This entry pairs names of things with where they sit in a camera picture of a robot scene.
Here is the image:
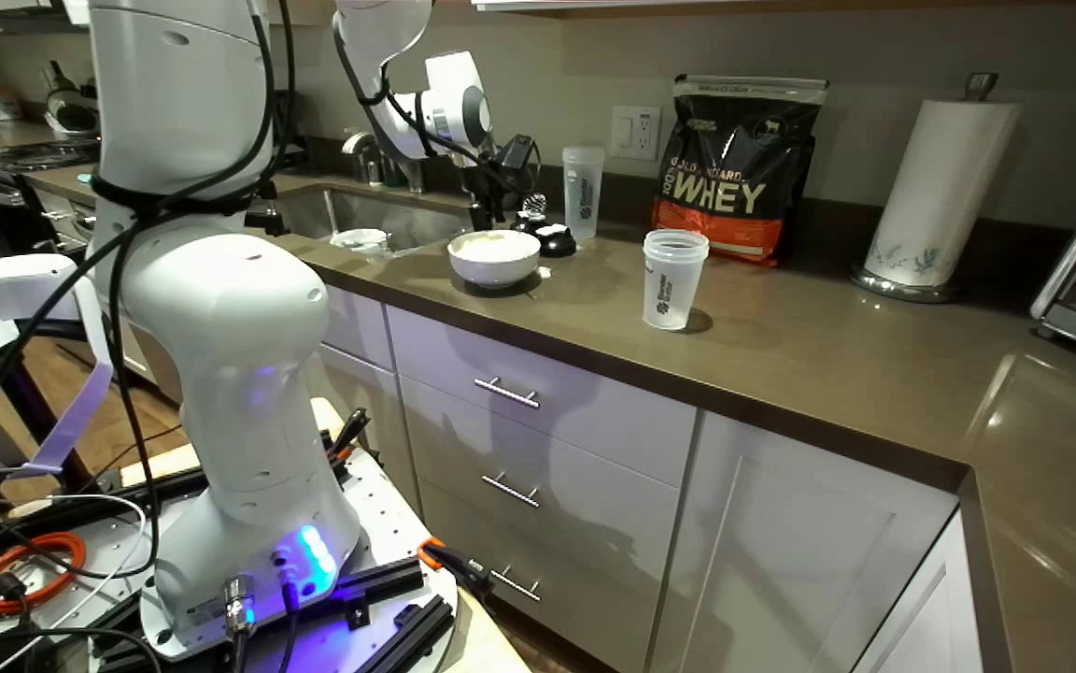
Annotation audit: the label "black countertop appliance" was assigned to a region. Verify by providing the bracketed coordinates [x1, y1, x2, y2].
[274, 119, 321, 179]

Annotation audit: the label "dark stovetop teapot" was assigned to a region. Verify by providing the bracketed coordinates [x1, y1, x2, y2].
[42, 56, 106, 138]

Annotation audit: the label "white lower cabinets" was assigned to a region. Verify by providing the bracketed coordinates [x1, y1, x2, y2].
[310, 279, 992, 673]

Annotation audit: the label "black red whey protein bag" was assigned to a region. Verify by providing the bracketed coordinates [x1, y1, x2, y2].
[648, 69, 834, 268]

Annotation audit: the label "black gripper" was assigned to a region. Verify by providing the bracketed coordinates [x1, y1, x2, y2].
[472, 131, 549, 231]

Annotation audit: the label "white double wall outlet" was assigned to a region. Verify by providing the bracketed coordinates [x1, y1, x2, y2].
[604, 101, 669, 163]

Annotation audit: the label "steel kitchen sink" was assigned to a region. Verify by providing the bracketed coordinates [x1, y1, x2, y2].
[264, 179, 479, 261]

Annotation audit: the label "white dish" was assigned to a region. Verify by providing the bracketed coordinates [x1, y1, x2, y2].
[325, 223, 395, 261]

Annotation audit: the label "paper towel roll on holder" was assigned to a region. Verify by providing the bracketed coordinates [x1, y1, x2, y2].
[854, 67, 1025, 304]

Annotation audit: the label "silver drawer handle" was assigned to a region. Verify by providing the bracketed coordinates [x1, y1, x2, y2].
[486, 562, 547, 609]
[479, 468, 547, 511]
[472, 370, 547, 413]

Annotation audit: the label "orange handled tool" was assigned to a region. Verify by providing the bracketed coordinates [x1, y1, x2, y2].
[413, 536, 494, 597]

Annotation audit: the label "perforated metal robot table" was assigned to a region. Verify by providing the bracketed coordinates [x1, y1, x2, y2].
[0, 391, 532, 673]

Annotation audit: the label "white powder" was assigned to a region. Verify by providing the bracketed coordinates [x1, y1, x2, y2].
[457, 231, 533, 261]

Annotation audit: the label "white curved frame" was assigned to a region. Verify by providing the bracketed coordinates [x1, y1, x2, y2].
[0, 251, 118, 478]

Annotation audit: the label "white ceramic bowl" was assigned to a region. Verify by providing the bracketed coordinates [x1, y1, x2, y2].
[445, 229, 547, 295]

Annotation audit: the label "small black shaker lid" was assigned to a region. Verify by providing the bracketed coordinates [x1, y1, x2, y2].
[532, 220, 579, 261]

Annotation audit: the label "orange coiled cable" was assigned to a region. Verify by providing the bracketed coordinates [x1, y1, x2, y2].
[0, 526, 95, 624]

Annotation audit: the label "black metal rail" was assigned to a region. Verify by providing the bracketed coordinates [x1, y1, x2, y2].
[332, 557, 462, 673]

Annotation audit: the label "chrome kitchen faucet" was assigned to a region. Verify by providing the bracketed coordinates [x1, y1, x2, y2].
[335, 126, 418, 193]

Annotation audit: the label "tall translucent shaker cup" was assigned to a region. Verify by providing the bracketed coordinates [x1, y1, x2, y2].
[558, 140, 610, 251]

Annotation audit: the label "small translucent white shaker cup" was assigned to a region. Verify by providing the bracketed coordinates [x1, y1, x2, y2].
[638, 223, 714, 335]

